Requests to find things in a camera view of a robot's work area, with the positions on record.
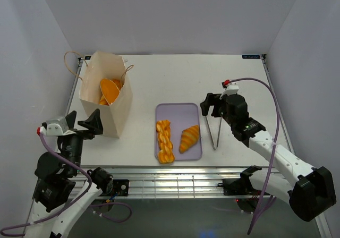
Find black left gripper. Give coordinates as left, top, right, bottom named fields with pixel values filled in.
left=62, top=107, right=104, bottom=174

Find white sugared bread slice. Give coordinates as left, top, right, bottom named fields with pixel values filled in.
left=100, top=79, right=120, bottom=105

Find metal serving tongs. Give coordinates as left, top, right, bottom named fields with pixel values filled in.
left=203, top=114, right=223, bottom=151

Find long twisted braided bread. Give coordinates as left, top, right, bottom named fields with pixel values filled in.
left=112, top=79, right=122, bottom=90

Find oval orange bread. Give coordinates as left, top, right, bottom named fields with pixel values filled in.
left=99, top=95, right=109, bottom=106

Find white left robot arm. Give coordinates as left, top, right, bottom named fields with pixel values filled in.
left=25, top=109, right=113, bottom=237

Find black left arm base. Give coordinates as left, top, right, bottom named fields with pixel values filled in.
left=103, top=179, right=130, bottom=197

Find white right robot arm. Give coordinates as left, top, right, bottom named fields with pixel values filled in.
left=200, top=93, right=336, bottom=222

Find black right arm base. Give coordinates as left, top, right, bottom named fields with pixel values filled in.
left=217, top=178, right=261, bottom=196

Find beige paper bag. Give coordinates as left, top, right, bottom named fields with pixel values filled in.
left=79, top=51, right=133, bottom=138

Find lavender plastic tray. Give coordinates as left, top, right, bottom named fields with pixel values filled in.
left=155, top=103, right=202, bottom=162

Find small striped croissant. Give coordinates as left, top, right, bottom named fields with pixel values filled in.
left=179, top=125, right=200, bottom=154

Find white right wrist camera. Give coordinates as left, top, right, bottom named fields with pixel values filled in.
left=220, top=80, right=239, bottom=99

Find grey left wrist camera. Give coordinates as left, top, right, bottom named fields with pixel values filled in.
left=37, top=116, right=75, bottom=137

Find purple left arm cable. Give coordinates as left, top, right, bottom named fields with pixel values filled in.
left=0, top=134, right=133, bottom=236

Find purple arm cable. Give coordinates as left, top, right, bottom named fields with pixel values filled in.
left=228, top=78, right=281, bottom=235
left=0, top=134, right=133, bottom=236

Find aluminium frame rail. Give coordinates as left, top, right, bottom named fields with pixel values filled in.
left=33, top=54, right=333, bottom=238

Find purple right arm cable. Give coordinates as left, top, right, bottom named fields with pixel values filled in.
left=228, top=78, right=281, bottom=235

